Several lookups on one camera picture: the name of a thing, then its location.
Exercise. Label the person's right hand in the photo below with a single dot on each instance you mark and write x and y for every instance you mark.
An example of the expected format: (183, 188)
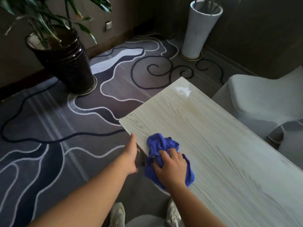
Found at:
(174, 172)

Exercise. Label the person's left hand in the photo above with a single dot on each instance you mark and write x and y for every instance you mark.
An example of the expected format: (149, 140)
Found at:
(130, 158)

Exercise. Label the blue microfibre cloth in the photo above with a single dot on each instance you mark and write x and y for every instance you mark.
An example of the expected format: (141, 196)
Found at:
(157, 144)

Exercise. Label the person's right forearm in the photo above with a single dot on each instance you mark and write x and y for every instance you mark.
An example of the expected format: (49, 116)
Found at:
(196, 208)

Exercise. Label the person's left forearm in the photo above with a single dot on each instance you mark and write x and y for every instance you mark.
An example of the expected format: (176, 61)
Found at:
(82, 200)

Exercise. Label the person's white right shoe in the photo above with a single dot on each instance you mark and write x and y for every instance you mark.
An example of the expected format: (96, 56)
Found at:
(172, 215)

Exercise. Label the person's white shoe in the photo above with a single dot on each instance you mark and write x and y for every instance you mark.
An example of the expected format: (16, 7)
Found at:
(117, 215)
(172, 215)

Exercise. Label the person's grey shorts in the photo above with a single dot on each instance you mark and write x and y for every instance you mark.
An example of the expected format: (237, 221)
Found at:
(144, 222)

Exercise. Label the person's white left shoe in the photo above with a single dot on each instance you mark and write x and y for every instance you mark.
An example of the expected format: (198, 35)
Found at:
(117, 215)

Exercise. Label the grey wooden table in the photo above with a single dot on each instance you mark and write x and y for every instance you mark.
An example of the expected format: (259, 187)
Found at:
(225, 151)

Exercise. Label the black ribbed plant pot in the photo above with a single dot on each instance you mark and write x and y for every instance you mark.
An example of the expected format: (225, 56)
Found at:
(68, 66)

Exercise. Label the white covered chair purple sash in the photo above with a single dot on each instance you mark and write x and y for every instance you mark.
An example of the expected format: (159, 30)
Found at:
(260, 99)
(291, 144)

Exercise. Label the tall white planter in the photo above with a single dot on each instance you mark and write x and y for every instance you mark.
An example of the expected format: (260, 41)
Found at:
(198, 33)

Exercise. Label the green leafy plant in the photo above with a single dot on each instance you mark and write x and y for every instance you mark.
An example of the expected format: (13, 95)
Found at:
(45, 18)

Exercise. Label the silver wall socket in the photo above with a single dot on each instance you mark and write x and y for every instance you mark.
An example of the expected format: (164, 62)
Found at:
(109, 25)

